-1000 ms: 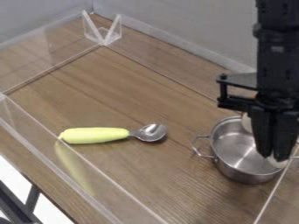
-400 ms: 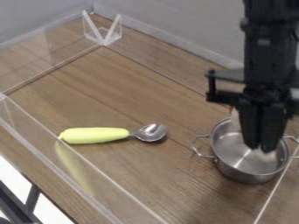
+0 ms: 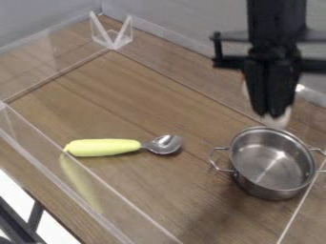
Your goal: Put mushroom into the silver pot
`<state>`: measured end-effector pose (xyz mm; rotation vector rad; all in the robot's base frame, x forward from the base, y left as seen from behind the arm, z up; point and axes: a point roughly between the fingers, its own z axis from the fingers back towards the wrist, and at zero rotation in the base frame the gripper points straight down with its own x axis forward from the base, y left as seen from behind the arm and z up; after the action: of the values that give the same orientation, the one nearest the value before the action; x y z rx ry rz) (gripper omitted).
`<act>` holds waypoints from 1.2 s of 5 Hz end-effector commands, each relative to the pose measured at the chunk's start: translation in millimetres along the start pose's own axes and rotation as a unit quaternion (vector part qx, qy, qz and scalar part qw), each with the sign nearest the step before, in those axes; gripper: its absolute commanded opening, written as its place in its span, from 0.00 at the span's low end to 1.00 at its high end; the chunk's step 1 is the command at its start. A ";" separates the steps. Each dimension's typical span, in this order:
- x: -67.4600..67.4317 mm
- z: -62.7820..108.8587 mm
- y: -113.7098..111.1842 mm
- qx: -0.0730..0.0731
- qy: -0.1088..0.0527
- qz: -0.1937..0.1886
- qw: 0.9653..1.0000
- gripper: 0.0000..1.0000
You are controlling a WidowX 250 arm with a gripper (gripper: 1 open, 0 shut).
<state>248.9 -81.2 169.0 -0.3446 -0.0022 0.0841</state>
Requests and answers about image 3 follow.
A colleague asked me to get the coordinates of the clear acrylic corner bracket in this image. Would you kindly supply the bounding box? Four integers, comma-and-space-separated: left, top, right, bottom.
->
89, 11, 133, 51

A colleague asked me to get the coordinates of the clear acrylic enclosure wall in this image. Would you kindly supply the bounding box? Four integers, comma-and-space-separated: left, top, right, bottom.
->
0, 19, 326, 244

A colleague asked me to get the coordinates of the black metal table leg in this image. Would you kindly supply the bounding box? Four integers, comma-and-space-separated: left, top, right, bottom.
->
0, 197, 47, 244

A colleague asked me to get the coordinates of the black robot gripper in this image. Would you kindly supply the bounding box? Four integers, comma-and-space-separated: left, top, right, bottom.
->
210, 0, 326, 118

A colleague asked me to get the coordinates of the white orange plush mushroom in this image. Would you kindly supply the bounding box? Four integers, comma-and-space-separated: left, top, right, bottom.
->
242, 73, 292, 129

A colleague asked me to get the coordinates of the yellow handled metal spoon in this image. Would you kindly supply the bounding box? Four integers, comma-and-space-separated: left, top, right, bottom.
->
64, 135, 182, 157

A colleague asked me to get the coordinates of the silver metal pot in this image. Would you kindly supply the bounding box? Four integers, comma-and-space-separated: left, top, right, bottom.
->
207, 126, 326, 200

